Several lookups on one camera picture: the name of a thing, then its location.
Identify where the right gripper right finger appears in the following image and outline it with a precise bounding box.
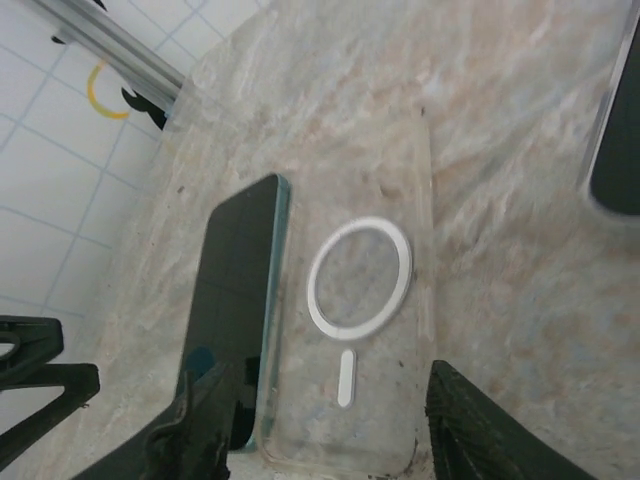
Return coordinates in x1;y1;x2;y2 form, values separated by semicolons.
424;359;596;480

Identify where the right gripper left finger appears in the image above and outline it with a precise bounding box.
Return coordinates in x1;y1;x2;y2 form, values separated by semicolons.
74;359;237;480

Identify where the clear case white ring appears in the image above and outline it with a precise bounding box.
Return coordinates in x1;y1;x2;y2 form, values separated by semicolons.
257;107;436;474

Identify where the black smartphone teal edge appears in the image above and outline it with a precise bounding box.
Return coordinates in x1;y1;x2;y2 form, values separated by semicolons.
177;172;296;454

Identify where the aluminium frame post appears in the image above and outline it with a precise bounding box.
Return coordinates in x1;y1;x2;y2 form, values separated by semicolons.
27;0;189;109

